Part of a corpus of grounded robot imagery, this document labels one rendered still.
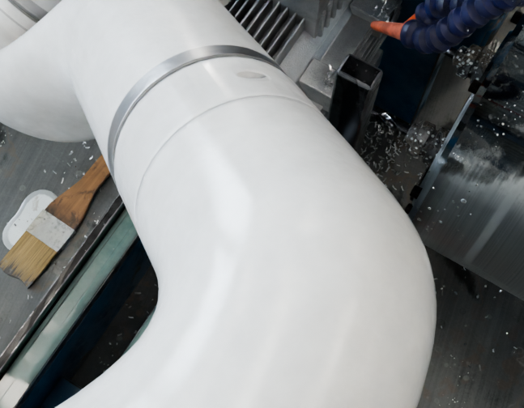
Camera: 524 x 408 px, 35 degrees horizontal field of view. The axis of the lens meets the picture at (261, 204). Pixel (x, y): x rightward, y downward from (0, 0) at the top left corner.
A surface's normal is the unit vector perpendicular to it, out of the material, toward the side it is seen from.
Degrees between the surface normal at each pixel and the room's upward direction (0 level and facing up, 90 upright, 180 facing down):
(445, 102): 0
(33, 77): 66
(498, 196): 51
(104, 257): 0
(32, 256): 2
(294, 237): 14
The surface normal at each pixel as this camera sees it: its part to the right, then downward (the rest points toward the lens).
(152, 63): -0.43, -0.61
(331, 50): 0.02, -0.37
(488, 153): -0.29, 0.16
